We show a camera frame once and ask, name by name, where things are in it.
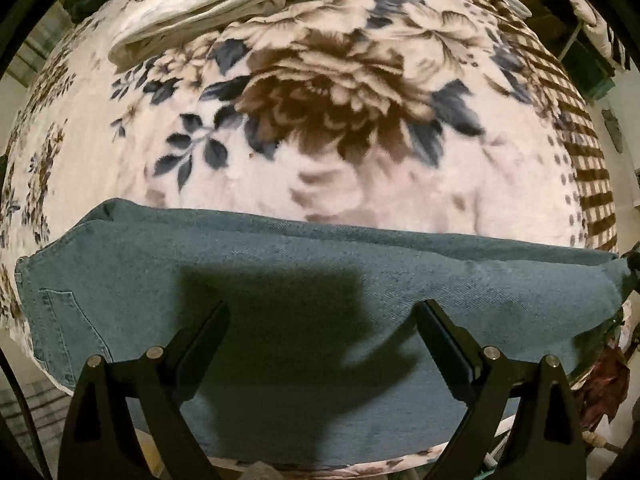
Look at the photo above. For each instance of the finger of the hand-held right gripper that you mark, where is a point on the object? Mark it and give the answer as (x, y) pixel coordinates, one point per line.
(634, 262)

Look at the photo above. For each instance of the green box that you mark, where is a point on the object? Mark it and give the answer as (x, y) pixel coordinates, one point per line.
(590, 72)

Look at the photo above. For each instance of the folded white cloth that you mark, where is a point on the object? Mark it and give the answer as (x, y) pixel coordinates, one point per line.
(220, 5)

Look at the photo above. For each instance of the dark red cloth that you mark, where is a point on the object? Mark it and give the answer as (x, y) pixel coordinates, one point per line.
(605, 385)

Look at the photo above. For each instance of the brown checkered cloth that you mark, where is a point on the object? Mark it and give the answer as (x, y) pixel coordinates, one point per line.
(565, 105)

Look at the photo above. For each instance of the blue denim pants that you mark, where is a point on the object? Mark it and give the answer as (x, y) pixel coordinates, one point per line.
(320, 310)

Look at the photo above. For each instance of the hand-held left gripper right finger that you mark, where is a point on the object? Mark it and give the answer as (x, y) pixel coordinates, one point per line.
(445, 347)

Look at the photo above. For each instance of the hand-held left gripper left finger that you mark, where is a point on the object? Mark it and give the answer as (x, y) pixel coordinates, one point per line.
(196, 355)

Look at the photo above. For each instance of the floral printed blanket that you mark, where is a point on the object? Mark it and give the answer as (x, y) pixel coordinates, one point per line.
(350, 110)

